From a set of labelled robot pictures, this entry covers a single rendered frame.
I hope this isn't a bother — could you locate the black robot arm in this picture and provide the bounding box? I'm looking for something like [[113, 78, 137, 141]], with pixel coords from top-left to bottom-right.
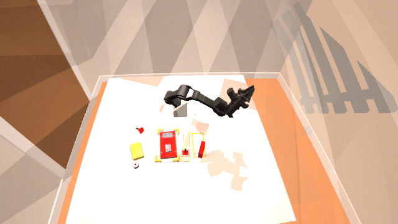
[[163, 84, 238, 118]]

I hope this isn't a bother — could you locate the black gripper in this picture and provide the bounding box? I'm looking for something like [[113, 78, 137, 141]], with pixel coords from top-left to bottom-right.
[[230, 85, 255, 110]]

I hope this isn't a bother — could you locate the yellow rectangular block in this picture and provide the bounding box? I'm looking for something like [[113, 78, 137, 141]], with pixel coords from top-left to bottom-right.
[[130, 142, 144, 161]]

